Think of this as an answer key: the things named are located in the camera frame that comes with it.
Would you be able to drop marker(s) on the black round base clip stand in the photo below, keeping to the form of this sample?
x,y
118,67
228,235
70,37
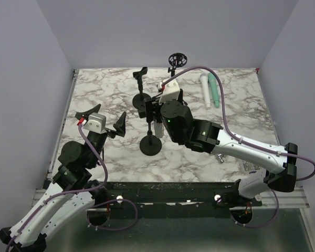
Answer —
x,y
150,145

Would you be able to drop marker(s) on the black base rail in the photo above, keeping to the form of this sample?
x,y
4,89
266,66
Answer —
x,y
123,200

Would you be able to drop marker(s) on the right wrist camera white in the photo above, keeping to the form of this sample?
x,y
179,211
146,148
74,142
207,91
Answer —
x,y
170,91

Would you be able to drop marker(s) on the white microphone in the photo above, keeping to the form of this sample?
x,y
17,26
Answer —
x,y
204,82

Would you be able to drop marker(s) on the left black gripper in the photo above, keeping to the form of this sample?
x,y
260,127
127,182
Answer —
x,y
119,126

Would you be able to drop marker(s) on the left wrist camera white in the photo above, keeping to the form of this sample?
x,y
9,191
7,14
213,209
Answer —
x,y
96,123

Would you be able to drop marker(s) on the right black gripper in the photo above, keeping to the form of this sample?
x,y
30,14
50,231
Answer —
x,y
156,107

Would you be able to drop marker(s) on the chrome faucet fitting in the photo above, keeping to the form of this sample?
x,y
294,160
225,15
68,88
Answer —
x,y
220,157

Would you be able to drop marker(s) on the black tripod shock mount stand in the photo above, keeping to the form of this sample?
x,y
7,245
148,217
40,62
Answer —
x,y
176,60

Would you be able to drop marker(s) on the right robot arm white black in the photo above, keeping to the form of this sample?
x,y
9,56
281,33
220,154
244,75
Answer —
x,y
277,169

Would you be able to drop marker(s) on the clear screw organizer box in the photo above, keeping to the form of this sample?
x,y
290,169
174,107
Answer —
x,y
250,168

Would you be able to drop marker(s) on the glitter silver mesh microphone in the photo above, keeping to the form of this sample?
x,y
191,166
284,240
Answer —
x,y
159,128

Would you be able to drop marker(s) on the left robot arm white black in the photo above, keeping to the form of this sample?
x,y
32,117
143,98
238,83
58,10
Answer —
x,y
71,188

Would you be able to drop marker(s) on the mint green microphone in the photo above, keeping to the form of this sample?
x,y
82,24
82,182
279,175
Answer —
x,y
214,89

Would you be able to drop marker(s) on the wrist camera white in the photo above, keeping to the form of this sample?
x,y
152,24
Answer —
x,y
170,91
96,123

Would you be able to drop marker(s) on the aluminium extrusion frame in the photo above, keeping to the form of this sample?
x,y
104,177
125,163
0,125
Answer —
x,y
55,157

